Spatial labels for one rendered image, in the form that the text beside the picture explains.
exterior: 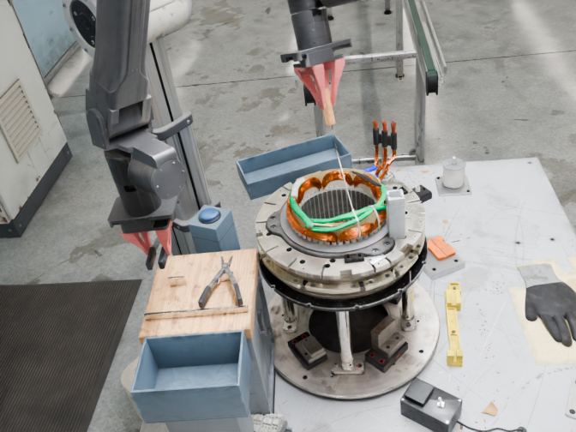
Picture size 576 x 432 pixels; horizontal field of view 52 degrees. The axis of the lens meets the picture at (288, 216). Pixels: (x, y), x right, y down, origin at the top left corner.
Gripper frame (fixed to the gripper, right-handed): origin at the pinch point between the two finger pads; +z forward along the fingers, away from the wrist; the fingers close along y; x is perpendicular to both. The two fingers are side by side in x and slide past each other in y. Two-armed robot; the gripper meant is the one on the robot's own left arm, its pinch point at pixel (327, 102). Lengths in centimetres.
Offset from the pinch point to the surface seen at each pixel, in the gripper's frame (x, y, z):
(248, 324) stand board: -1.4, -23.5, 31.0
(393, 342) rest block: 4, 6, 51
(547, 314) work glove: -6, 39, 55
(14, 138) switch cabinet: 249, -44, 11
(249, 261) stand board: 11.1, -16.4, 25.9
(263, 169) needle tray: 41.4, 2.9, 17.5
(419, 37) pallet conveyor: 125, 122, 5
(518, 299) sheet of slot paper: 2, 39, 55
